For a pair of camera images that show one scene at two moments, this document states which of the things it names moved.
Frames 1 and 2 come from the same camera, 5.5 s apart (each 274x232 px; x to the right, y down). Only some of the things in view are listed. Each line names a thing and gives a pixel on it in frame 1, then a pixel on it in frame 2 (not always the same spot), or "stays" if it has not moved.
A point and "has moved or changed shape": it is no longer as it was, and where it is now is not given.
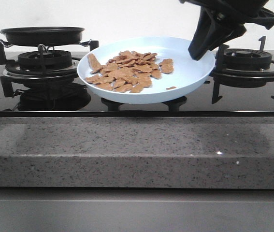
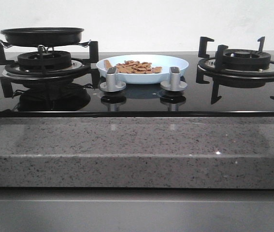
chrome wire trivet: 85,44 stays
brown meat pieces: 129,71 has moved or changed shape
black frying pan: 38,36 stays
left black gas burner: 45,60 stays
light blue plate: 143,70 has moved or changed shape
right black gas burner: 244,59 stays
